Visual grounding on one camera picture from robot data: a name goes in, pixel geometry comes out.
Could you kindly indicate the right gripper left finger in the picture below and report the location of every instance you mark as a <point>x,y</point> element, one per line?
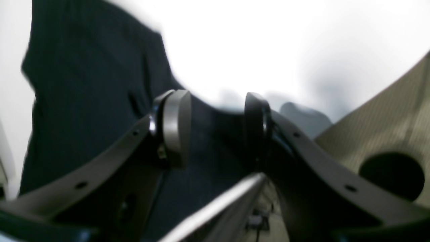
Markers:
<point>110,198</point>

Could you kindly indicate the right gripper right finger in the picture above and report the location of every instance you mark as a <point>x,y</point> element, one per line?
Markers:
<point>321,200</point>

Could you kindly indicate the black T-shirt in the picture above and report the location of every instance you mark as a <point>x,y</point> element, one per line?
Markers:
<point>95,71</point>

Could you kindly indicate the right beige divider panel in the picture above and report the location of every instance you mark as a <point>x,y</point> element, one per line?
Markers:
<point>395,120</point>

